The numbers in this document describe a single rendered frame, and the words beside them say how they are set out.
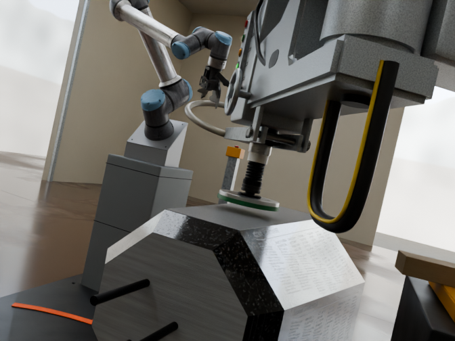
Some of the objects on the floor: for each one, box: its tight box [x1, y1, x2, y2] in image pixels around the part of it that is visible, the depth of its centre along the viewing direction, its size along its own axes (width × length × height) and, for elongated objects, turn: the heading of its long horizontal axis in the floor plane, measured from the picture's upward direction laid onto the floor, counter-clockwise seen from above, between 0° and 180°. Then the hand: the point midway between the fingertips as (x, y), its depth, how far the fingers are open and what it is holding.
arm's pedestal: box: [72, 154, 193, 292], centre depth 277 cm, size 50×50×85 cm
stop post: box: [218, 146, 245, 204], centre depth 354 cm, size 20×20×109 cm
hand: (209, 103), depth 229 cm, fingers open, 14 cm apart
